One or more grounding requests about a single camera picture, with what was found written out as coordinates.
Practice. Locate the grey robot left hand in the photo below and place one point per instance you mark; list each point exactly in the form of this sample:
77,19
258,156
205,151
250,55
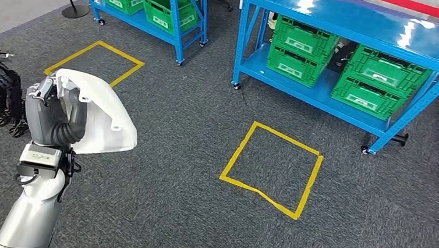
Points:
42,114

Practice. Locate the white plastic car part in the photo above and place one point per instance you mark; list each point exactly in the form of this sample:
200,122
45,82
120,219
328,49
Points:
104,119

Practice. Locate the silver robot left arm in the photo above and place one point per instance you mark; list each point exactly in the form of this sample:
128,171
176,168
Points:
31,214

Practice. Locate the small blue shelf rack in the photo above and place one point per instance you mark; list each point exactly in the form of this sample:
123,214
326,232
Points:
177,31

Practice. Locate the large blue shelf rack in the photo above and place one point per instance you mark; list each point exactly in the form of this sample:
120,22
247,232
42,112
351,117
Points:
365,29

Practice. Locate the black mechanical hand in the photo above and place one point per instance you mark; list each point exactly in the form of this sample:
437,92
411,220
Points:
8,97

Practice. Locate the red bar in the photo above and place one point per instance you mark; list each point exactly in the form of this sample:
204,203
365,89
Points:
417,7

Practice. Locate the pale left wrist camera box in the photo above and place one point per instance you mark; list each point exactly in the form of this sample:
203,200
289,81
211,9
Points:
39,157

